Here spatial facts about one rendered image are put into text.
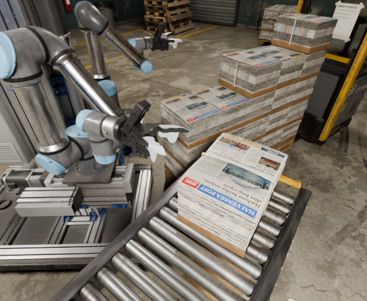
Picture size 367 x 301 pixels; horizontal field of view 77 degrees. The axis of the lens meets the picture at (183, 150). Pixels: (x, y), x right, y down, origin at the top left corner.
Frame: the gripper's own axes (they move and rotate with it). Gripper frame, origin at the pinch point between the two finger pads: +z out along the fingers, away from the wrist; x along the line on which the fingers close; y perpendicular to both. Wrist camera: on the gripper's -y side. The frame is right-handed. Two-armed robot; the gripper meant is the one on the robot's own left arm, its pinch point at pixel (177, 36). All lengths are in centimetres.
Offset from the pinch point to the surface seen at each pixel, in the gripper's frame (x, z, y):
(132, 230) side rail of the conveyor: 107, -70, 30
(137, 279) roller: 125, -74, 27
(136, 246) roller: 114, -71, 29
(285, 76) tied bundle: 38, 77, 25
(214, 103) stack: 35, 15, 36
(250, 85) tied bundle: 38, 42, 26
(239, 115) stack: 45, 33, 46
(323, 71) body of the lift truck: 15, 166, 48
